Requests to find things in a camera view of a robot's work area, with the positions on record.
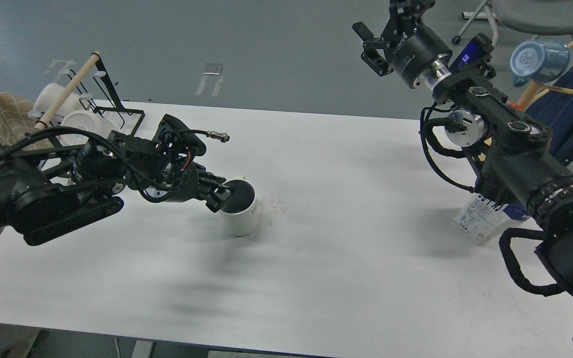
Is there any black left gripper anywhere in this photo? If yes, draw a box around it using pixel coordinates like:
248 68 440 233
143 160 232 213

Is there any orange red mug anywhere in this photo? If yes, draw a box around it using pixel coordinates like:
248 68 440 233
506 100 523 111

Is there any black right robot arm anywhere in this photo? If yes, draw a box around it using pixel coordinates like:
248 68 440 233
352 0 573 297

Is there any blue white milk carton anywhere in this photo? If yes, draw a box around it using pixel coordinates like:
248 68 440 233
454 193 531 245

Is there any white ribbed mug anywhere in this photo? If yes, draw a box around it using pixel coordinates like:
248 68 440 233
218 176 261 237

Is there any blue mug on tree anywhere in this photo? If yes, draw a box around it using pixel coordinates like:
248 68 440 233
509 39 571 88

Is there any white mug front on rack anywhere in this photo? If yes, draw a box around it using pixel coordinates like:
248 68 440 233
59 110 120 146

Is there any black wire cup rack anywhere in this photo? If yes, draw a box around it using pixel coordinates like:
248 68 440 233
29 51 145 135

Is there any grey office chair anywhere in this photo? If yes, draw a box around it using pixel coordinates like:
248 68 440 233
452 0 573 47

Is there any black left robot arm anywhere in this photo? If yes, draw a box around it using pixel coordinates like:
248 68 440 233
0 124 235 246

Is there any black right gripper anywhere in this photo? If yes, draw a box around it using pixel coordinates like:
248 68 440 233
352 0 453 89

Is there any wooden mug tree stand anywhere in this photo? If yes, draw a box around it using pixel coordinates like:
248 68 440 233
510 39 573 165

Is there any white mug rear on rack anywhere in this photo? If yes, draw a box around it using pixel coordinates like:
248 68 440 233
29 82 88 125

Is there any white mug on rack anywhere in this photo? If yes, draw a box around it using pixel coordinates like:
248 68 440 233
29 82 88 125
59 110 120 146

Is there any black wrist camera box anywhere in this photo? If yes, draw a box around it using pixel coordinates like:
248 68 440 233
152 114 207 160

